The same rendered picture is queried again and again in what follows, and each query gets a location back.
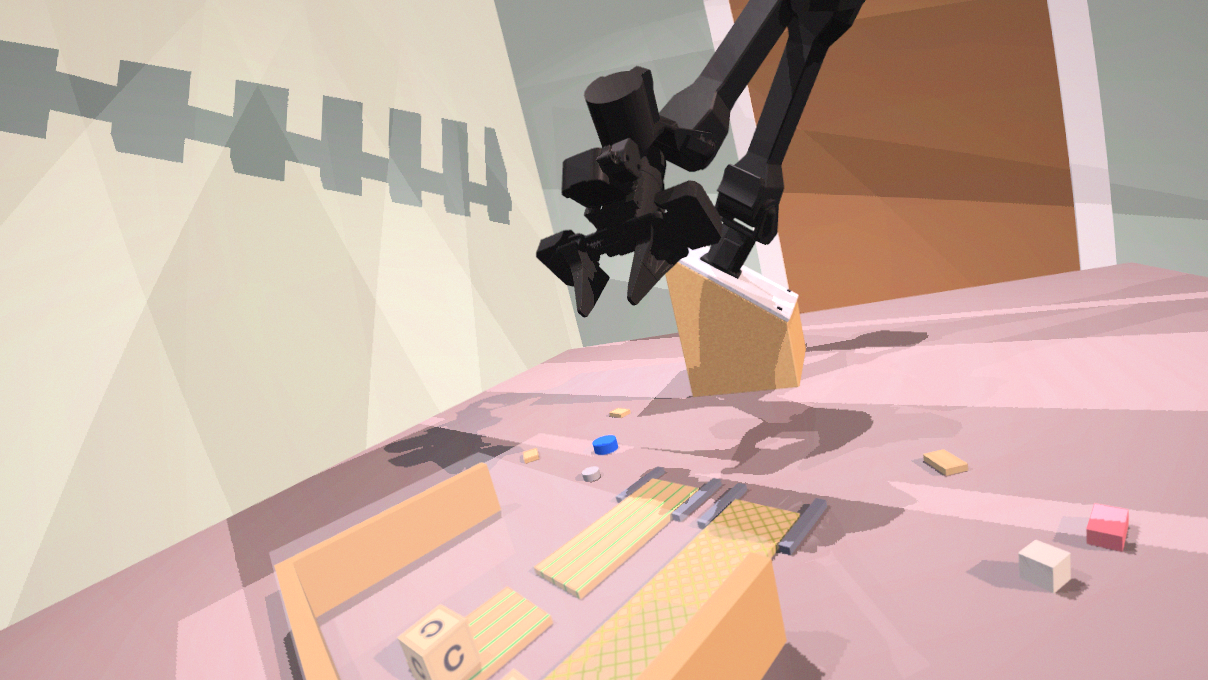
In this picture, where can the pink cube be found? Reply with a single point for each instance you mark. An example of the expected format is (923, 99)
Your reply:
(1107, 527)

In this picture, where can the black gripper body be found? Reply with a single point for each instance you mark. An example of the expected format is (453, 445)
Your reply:
(690, 212)

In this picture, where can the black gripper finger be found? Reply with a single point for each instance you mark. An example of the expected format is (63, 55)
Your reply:
(658, 249)
(588, 277)

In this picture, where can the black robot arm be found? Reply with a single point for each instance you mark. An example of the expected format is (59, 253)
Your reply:
(693, 125)

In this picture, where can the blue short cylinder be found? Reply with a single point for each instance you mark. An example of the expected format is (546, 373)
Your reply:
(605, 445)

